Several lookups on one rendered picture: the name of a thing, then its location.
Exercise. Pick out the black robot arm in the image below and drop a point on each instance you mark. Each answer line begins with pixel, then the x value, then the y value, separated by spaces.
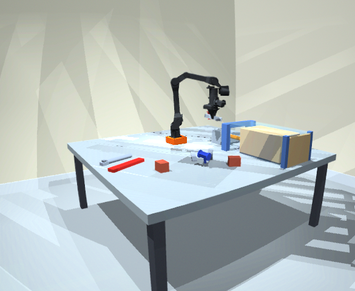
pixel 178 118

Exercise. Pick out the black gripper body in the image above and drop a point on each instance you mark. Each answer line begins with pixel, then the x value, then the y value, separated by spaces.
pixel 210 105

